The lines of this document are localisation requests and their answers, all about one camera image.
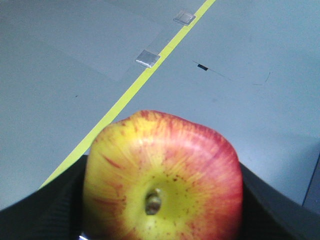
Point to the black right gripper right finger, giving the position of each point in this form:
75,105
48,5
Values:
270,215

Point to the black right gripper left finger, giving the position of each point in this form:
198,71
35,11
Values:
53,212

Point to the red yellow apple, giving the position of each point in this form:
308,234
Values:
156,176

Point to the yellow floor tape line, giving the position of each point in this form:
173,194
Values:
127,96

